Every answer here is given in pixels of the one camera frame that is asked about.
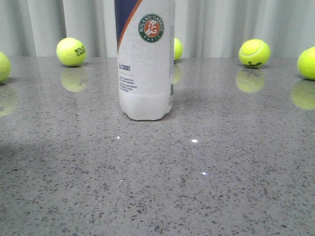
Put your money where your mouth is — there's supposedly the centre back tennis ball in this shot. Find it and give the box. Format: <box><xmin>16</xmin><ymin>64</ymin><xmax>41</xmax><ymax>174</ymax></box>
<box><xmin>174</xmin><ymin>38</ymin><xmax>183</xmax><ymax>61</ymax></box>

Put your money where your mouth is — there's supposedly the tennis ball Wilson print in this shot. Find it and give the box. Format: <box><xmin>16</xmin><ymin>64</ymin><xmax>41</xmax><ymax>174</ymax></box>
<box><xmin>239</xmin><ymin>39</ymin><xmax>271</xmax><ymax>67</ymax></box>

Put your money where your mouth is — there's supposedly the tennis ball Roland Garros print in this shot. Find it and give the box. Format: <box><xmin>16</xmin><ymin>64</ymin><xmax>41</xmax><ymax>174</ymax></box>
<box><xmin>56</xmin><ymin>37</ymin><xmax>87</xmax><ymax>67</ymax></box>

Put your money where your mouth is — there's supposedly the tennis ball edge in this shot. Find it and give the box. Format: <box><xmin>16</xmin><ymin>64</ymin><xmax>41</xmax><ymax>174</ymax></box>
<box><xmin>0</xmin><ymin>52</ymin><xmax>11</xmax><ymax>83</ymax></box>
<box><xmin>297</xmin><ymin>47</ymin><xmax>315</xmax><ymax>80</ymax></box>

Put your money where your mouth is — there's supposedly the grey curtain backdrop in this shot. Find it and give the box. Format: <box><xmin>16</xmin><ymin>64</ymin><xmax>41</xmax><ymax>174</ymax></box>
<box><xmin>0</xmin><ymin>0</ymin><xmax>315</xmax><ymax>58</ymax></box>

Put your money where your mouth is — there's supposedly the tennis ball far left edge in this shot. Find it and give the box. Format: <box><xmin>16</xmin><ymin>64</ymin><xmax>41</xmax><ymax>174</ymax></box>
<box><xmin>0</xmin><ymin>52</ymin><xmax>11</xmax><ymax>83</ymax></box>

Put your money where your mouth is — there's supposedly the tennis ball far right edge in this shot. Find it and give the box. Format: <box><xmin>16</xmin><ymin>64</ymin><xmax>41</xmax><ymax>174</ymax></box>
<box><xmin>297</xmin><ymin>47</ymin><xmax>315</xmax><ymax>80</ymax></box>

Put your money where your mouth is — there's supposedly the white blue tennis ball can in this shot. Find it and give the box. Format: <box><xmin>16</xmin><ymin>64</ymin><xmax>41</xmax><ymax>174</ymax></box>
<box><xmin>114</xmin><ymin>0</ymin><xmax>175</xmax><ymax>120</ymax></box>

